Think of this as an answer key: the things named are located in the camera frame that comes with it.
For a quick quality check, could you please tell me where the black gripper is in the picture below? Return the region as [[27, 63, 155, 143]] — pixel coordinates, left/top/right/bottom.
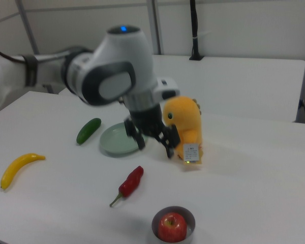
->
[[124, 103, 181, 160]]

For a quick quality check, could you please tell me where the red apple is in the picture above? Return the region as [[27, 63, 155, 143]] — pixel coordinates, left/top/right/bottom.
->
[[157, 212, 188, 242]]

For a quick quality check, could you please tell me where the small grey bowl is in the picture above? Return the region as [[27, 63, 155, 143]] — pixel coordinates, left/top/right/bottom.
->
[[151, 205, 196, 243]]

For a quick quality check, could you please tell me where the pale green plate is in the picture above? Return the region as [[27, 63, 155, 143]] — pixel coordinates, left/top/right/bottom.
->
[[99, 121, 149, 156]]

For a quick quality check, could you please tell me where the white paper hang tag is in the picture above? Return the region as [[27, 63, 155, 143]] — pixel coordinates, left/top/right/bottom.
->
[[182, 143, 202, 165]]

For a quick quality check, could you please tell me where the orange dinosaur plush toy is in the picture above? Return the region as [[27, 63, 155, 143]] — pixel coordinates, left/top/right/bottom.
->
[[162, 96, 205, 166]]

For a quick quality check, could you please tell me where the red chili pepper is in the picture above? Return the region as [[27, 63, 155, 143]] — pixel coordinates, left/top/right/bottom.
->
[[109, 165, 144, 208]]

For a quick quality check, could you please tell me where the green cucumber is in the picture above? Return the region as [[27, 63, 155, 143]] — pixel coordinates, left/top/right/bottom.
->
[[76, 117, 102, 146]]

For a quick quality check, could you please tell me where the black pole with clamp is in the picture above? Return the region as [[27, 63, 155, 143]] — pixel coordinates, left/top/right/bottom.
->
[[189, 0, 204, 61]]

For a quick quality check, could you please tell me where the yellow banana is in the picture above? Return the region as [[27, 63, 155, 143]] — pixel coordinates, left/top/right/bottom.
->
[[0, 152, 46, 190]]

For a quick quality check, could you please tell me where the black cable strap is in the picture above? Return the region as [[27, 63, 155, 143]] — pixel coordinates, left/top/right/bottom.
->
[[22, 53, 39, 87]]

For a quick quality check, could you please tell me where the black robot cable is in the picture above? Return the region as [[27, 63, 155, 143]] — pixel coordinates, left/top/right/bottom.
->
[[0, 45, 95, 65]]

